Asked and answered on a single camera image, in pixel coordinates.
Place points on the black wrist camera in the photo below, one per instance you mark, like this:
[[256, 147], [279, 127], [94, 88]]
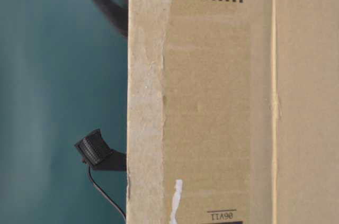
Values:
[[98, 155]]

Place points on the brown cardboard box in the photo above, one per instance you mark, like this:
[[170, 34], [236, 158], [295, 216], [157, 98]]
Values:
[[232, 111]]

